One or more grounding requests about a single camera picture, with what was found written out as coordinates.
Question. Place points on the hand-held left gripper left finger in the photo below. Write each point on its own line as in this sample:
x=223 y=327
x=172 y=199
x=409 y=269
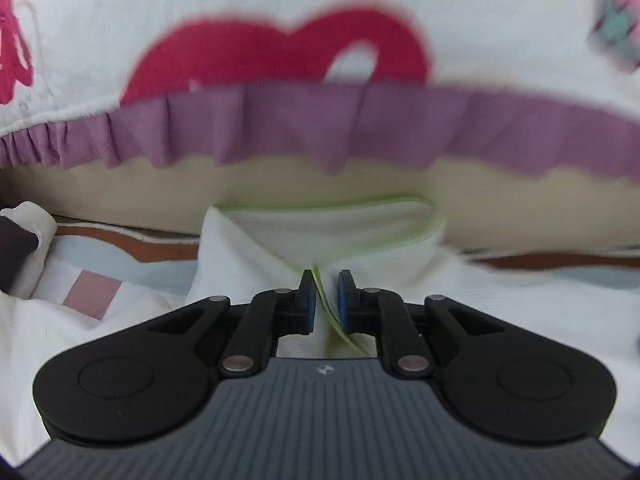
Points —
x=310 y=302

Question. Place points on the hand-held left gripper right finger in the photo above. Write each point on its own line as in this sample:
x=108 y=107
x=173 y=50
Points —
x=344 y=302

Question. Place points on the cream waffle-knit monster top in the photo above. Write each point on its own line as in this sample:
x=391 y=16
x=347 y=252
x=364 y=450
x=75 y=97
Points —
x=260 y=250

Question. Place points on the beige bed base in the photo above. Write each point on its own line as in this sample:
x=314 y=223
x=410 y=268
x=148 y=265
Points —
x=150 y=195

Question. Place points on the bear printed blanket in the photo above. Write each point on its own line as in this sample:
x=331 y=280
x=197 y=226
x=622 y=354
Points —
x=300 y=20

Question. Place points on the brown folded sweater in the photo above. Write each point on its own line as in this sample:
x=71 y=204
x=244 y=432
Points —
x=15 y=250

